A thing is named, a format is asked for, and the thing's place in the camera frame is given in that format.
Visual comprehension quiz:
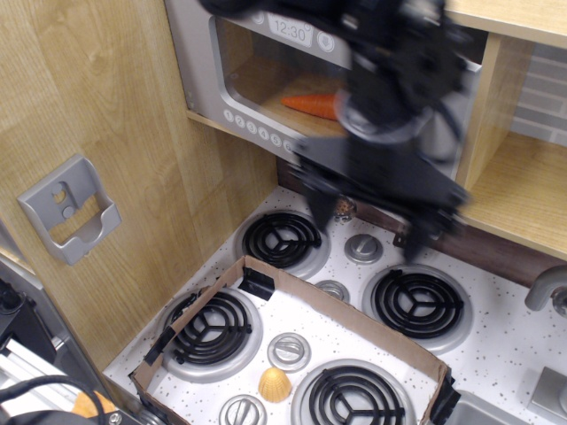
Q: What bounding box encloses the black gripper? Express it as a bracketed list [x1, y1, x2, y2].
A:
[287, 95, 473, 263]

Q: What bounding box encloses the silver microwave door handle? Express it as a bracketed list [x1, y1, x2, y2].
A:
[418, 104, 462, 164]

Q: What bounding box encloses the grey toy microwave door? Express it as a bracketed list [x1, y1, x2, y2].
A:
[166, 1, 481, 178]

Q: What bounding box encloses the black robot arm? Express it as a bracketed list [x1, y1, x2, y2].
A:
[203, 1, 469, 262]

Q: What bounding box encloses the hanging toy strainer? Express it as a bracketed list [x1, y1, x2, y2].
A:
[334, 197, 357, 223]

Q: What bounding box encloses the back grey stove knob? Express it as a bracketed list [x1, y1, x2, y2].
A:
[344, 234, 384, 265]

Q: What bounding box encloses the grey stove knob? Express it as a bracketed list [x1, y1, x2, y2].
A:
[267, 332, 312, 373]
[344, 234, 384, 265]
[219, 394, 268, 425]

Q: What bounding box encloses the hanging toy spatula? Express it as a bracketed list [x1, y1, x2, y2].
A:
[393, 222, 411, 248]

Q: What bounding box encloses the middle small grey knob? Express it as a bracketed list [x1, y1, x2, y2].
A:
[315, 280, 350, 304]

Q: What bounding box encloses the back left black burner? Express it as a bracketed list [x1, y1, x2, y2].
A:
[239, 212, 322, 268]

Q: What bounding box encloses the black burner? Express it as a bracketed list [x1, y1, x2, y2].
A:
[370, 268, 465, 340]
[172, 292, 256, 366]
[239, 212, 322, 268]
[307, 366, 408, 425]

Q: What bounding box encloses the back right black burner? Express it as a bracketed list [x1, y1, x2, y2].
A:
[370, 268, 465, 340]

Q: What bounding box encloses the orange toy carrot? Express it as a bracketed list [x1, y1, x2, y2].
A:
[280, 94, 338, 121]

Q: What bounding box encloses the brown cardboard fence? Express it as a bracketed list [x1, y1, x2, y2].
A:
[129, 256, 461, 424]

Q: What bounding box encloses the centre grey stove knob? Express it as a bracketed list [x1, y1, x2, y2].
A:
[267, 332, 312, 373]

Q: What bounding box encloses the front right black burner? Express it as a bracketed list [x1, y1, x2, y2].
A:
[307, 366, 408, 425]

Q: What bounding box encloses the grey toy faucet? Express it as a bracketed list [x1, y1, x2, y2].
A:
[524, 266, 566, 318]

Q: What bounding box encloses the front left black burner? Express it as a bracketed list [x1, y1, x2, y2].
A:
[172, 292, 256, 366]

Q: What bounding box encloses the yellow ridged toy shell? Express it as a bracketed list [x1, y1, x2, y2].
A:
[258, 367, 292, 403]

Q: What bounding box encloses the front grey stove knob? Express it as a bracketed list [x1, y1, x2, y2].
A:
[219, 394, 268, 425]

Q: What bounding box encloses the grey toy sink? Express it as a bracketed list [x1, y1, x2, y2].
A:
[446, 367, 566, 424]

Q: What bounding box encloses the orange toy at bottom left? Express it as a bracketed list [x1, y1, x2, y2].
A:
[71, 391, 116, 418]

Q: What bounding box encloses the grey wall phone holder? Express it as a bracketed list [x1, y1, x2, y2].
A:
[17, 154, 121, 266]

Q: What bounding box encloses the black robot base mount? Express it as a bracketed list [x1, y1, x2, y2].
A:
[1, 280, 57, 364]

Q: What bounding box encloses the black braided cable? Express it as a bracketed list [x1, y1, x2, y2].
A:
[0, 374, 108, 425]

